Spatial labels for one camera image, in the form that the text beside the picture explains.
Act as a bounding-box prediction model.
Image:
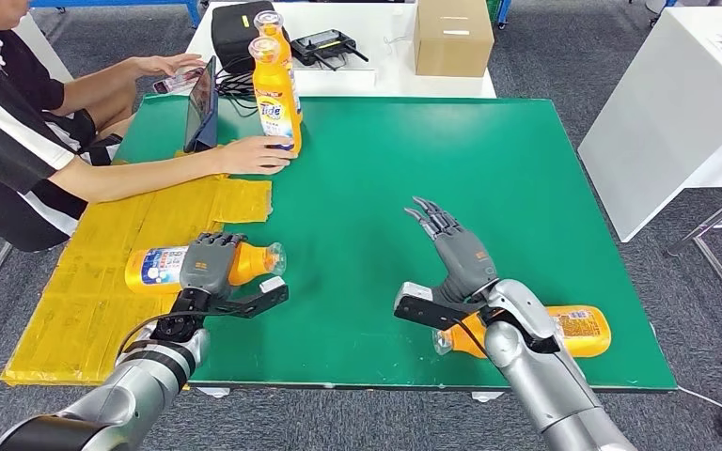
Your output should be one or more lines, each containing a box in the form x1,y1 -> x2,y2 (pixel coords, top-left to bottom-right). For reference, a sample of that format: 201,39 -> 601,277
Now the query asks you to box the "person's right hand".
214,135 -> 297,177

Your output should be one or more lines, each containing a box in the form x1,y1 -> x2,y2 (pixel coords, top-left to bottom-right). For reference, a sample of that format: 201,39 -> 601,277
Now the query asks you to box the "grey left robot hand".
179,231 -> 247,299

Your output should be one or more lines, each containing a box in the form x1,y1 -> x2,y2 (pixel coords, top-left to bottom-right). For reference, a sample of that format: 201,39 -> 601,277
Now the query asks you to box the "person's left hand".
130,53 -> 207,79

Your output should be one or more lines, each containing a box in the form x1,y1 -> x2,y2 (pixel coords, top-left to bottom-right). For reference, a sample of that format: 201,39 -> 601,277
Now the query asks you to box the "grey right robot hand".
402,196 -> 500,306

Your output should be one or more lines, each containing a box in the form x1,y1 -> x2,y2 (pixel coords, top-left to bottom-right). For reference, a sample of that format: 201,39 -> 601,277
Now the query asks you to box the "orange detergent bottle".
253,10 -> 303,122
124,241 -> 288,296
432,304 -> 613,360
247,36 -> 303,157

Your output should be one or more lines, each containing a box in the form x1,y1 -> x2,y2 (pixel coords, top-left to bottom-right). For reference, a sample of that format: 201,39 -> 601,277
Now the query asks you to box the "smartphone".
151,65 -> 205,96

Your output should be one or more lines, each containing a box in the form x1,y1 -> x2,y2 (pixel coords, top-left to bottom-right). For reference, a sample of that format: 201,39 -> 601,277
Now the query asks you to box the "dark tablet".
183,55 -> 220,154

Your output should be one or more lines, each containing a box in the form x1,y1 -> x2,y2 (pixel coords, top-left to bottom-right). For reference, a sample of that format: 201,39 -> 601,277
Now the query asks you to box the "black carrying case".
211,1 -> 275,76

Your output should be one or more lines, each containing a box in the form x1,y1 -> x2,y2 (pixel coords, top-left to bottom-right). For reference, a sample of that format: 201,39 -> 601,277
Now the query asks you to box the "white side table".
11,12 -> 76,86

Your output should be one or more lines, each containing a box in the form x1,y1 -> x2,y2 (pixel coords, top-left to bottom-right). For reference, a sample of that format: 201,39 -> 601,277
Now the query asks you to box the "black remote controller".
290,29 -> 370,70

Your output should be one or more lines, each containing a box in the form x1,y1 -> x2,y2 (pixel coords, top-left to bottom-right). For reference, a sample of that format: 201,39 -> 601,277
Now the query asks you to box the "yellow taped cardboard sheet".
0,148 -> 274,388

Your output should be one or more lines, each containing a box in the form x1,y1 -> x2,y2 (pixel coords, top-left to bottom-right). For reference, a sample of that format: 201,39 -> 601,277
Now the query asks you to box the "person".
0,0 -> 297,254

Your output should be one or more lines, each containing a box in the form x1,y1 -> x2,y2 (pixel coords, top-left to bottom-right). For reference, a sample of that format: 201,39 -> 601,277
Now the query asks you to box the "brown cardboard box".
413,0 -> 496,79

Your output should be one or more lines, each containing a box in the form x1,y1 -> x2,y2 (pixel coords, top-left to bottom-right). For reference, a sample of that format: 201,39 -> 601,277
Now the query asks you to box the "grey metal table leg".
663,180 -> 722,334

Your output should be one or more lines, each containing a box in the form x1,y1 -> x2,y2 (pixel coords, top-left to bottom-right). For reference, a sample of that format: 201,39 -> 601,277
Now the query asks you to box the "large white table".
576,6 -> 722,242

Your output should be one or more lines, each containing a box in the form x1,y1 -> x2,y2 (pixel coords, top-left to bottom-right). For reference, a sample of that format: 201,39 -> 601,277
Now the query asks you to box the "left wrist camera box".
211,276 -> 290,319

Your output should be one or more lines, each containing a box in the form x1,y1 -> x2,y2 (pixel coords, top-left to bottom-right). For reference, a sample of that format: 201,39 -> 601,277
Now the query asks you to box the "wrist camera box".
211,276 -> 290,319
393,281 -> 480,331

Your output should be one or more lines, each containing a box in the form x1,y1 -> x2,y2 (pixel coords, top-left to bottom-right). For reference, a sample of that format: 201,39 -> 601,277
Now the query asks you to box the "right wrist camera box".
393,281 -> 480,331

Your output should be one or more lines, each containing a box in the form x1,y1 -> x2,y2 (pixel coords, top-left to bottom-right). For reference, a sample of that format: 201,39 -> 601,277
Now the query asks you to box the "black cable bundle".
214,55 -> 257,117

